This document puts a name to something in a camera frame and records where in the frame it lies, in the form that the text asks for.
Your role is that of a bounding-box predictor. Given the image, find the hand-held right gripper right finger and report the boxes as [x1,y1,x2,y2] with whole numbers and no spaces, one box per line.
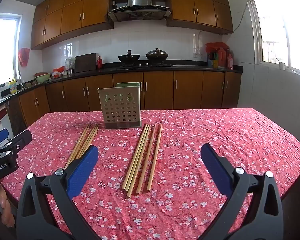
[200,144,284,240]

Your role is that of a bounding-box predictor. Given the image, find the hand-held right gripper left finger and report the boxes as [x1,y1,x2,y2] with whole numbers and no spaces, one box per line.
[16,144,99,240]

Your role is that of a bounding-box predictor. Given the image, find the beige perforated utensil holder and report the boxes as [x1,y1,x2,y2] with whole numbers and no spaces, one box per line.
[97,82,142,130]

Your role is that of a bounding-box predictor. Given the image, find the person's left hand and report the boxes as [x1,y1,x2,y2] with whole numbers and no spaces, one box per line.
[0,183,16,228]

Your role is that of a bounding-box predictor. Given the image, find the red floral tablecloth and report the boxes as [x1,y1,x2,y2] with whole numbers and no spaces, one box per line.
[0,107,300,240]

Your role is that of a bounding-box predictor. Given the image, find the yellow detergent bottle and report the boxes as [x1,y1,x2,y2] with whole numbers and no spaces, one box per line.
[9,78,18,94]

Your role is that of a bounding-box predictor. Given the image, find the green basin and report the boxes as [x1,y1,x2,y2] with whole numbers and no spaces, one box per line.
[35,72,51,83]

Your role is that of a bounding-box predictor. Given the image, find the red and white packet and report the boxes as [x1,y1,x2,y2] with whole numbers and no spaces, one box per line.
[52,66,67,78]

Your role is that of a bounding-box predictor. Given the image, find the red hanging plastic bag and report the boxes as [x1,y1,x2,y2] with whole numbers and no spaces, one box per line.
[18,47,30,67]

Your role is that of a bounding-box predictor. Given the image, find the brown base cabinets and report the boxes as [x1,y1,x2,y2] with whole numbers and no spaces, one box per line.
[9,70,242,128]

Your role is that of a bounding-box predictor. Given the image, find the small kitchen window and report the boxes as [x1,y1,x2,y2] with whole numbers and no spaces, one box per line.
[0,12,23,90]

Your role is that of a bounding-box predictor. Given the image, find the glass jar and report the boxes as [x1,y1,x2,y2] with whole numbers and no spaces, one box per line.
[66,58,76,75]

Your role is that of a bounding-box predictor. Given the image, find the dark cutting board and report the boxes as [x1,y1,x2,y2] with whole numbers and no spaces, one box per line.
[74,53,97,72]

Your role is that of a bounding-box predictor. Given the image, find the black kitchen countertop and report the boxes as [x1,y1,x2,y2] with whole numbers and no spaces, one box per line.
[0,59,243,110]

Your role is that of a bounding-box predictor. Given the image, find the tall red bottle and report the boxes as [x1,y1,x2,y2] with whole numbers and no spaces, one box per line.
[226,52,234,70]

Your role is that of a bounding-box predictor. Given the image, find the black gas stove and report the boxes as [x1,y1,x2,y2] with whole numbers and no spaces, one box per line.
[116,62,173,70]

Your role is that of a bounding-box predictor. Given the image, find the black wok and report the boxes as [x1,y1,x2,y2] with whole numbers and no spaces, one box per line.
[118,49,141,63]

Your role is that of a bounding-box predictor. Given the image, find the dark pot with lid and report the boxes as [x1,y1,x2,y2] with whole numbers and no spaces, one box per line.
[145,48,169,61]

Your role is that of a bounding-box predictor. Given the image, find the large kitchen window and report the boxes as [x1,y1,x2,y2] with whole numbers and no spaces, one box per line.
[244,0,300,79]

